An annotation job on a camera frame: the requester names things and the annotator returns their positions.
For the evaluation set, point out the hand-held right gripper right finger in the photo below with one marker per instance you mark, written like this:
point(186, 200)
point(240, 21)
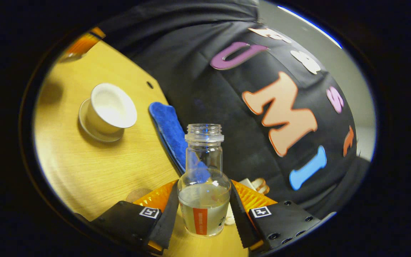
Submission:
point(239, 221)

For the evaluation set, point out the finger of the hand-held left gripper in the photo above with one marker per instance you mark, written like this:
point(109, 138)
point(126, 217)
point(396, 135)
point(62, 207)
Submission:
point(82, 44)

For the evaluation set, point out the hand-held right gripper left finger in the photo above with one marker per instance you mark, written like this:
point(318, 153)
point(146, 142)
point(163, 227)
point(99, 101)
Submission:
point(168, 221)

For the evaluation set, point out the clear glass water bottle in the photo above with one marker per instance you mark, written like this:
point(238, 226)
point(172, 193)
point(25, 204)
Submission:
point(203, 207)

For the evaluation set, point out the round brown coaster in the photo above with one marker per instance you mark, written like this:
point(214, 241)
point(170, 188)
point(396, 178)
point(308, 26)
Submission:
point(137, 195)

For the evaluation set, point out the cream teacup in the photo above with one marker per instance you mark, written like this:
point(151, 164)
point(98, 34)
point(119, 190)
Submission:
point(111, 107)

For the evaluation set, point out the white toaster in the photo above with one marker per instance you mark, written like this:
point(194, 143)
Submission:
point(245, 182)

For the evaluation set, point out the cream saucer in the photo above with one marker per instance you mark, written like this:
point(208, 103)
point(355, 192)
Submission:
point(95, 134)

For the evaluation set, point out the blue towel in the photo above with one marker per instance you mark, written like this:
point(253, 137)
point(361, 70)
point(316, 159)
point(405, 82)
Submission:
point(168, 125)

